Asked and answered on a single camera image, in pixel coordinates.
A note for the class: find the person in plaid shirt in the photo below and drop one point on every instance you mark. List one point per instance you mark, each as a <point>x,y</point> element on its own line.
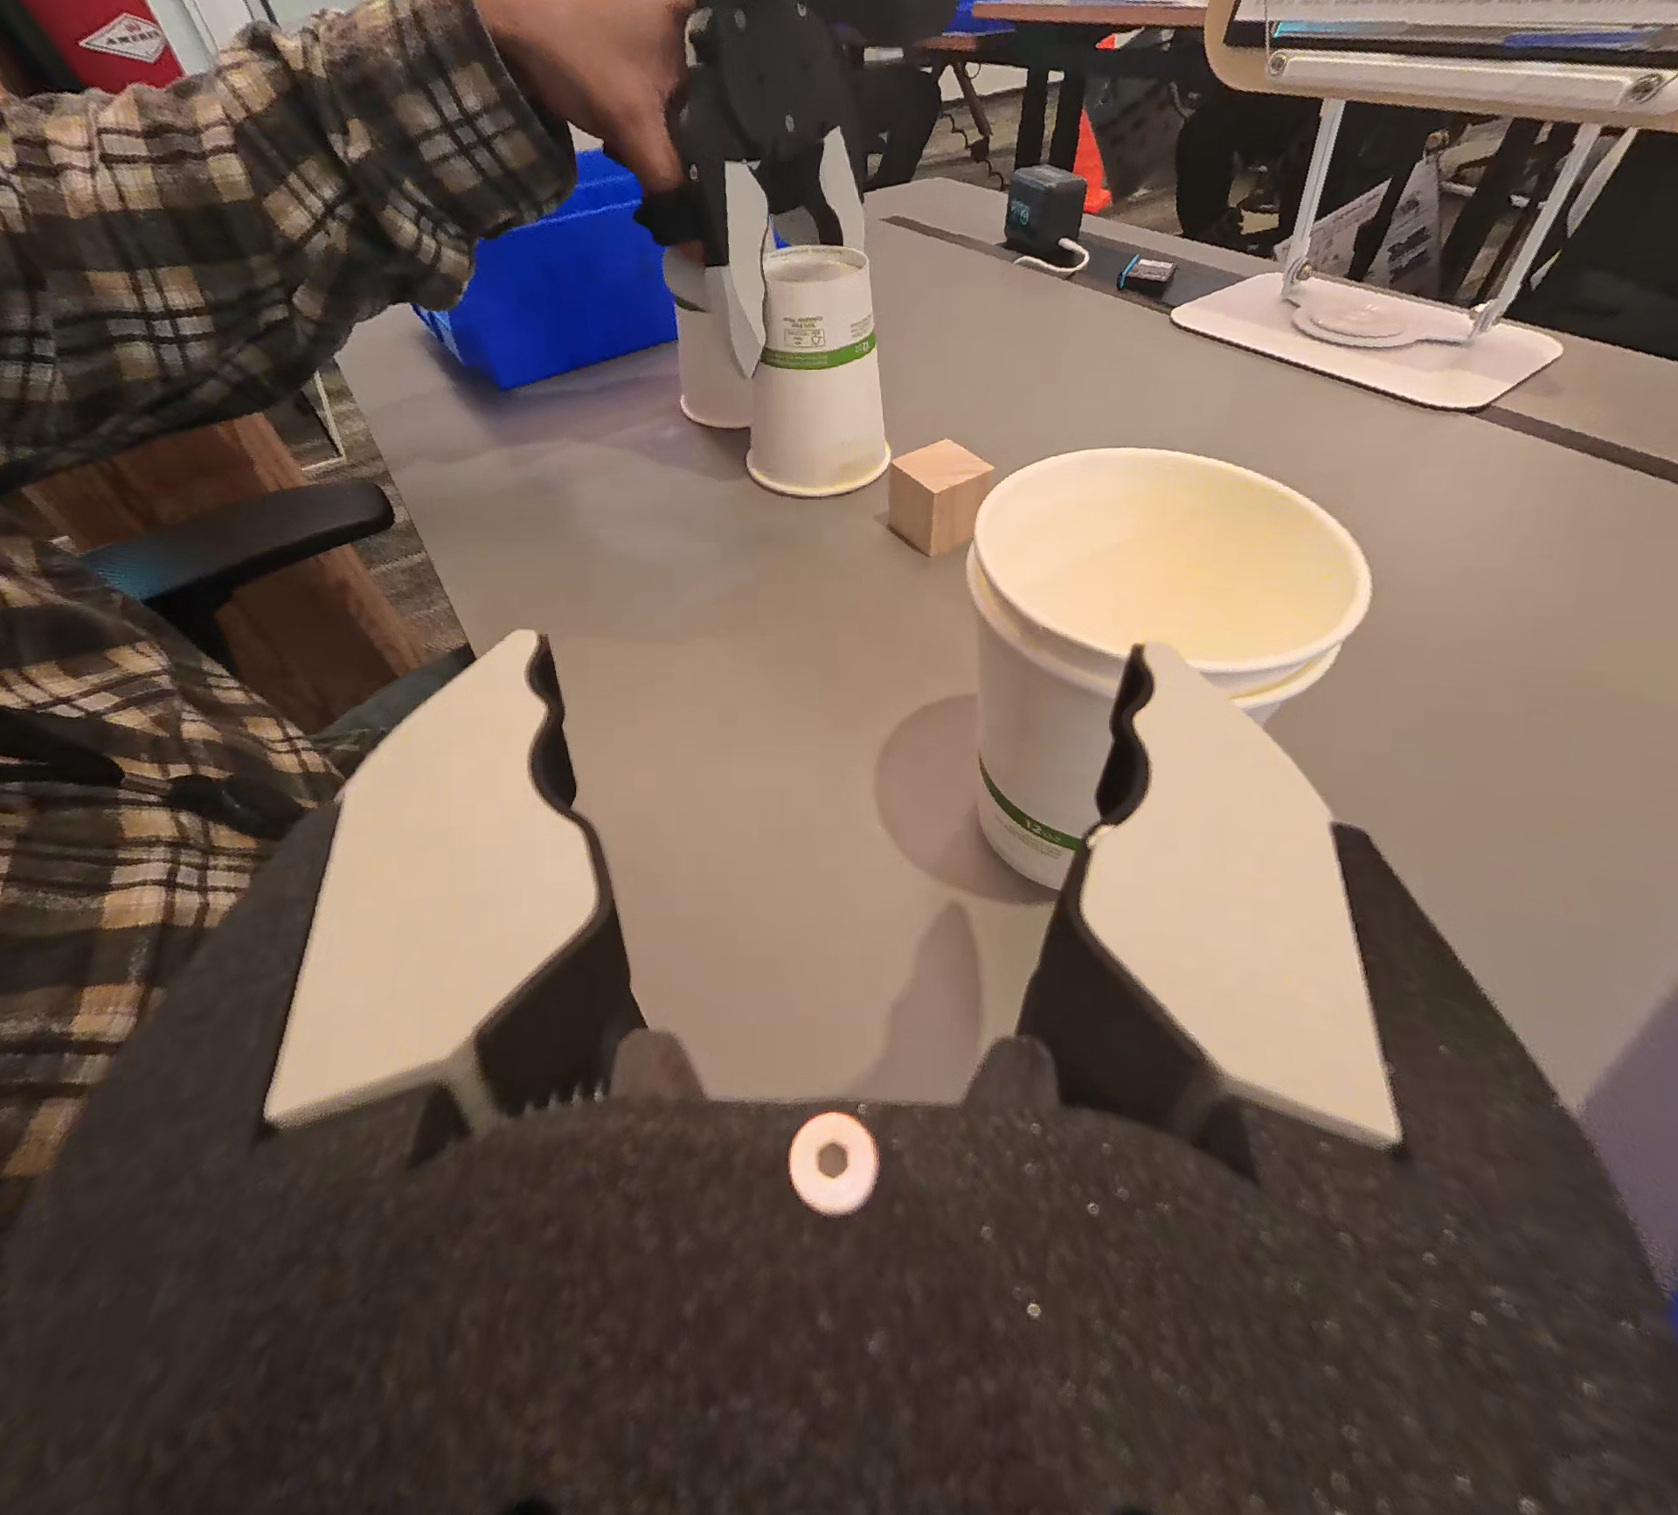
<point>105,887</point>

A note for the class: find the wooden cube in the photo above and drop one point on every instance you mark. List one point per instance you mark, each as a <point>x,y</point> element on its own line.
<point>938,498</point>

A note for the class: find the wooden pillar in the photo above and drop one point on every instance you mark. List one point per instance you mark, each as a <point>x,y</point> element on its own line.
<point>300,623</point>

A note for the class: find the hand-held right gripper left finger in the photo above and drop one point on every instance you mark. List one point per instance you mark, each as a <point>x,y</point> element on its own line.
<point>434,912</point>

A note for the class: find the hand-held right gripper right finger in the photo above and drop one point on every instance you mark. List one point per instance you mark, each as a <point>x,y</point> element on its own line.
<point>1232,938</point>

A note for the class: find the white paper cup green band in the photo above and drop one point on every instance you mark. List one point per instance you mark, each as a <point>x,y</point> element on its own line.
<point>709,361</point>
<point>1154,545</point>
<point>1036,730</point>
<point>821,413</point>

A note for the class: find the person's left forearm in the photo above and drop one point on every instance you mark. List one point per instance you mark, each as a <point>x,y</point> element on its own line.
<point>262,205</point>

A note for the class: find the orange traffic cone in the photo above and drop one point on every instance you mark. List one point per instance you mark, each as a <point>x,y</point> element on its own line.
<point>1092,165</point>

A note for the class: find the black battery charger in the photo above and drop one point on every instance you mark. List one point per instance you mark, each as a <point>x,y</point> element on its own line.
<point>1046,205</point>

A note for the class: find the black office chair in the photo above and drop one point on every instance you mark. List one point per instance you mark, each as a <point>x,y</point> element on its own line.
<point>262,532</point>

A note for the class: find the blue plastic bin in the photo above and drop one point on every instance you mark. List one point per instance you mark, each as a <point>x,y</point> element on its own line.
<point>564,283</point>

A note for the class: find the person's left hand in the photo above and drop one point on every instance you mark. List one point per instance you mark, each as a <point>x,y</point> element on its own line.
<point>603,60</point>

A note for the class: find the printed pamphlet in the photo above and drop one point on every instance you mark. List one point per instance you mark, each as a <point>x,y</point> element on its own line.
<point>1363,230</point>

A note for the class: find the blue plastic tray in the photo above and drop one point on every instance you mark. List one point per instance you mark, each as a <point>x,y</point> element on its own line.
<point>995,0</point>

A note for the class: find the small black battery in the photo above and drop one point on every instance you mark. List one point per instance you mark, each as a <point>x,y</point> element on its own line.
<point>1147,274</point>

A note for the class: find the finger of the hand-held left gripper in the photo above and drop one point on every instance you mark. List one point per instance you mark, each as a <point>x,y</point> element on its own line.
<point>744,270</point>
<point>839,191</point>

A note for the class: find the wooden-top desk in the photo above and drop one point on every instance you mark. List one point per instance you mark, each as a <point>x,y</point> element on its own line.
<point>1087,7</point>

